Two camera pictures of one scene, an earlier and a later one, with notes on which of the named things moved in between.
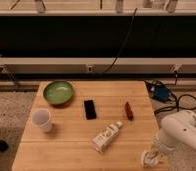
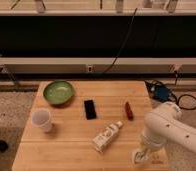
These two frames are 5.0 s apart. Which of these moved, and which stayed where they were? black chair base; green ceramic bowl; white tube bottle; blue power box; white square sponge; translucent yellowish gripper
Moved: translucent yellowish gripper; white square sponge
Stayed: black chair base; blue power box; white tube bottle; green ceramic bowl
